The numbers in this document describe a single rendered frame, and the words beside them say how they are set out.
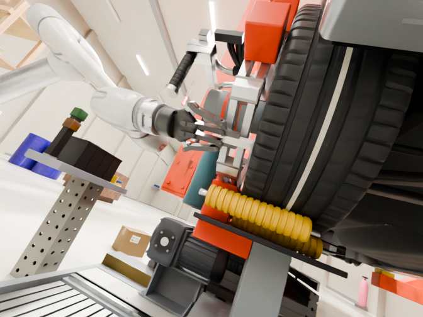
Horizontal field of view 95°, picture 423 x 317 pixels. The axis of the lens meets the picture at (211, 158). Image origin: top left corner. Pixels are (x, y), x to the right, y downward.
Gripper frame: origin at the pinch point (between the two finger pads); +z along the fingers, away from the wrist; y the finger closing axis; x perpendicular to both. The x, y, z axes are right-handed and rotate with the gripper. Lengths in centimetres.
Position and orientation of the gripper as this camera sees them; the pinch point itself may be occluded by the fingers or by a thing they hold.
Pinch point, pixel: (238, 141)
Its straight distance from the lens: 45.2
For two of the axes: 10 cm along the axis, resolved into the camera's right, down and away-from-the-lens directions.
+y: 1.6, -8.9, -4.3
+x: 3.5, -3.6, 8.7
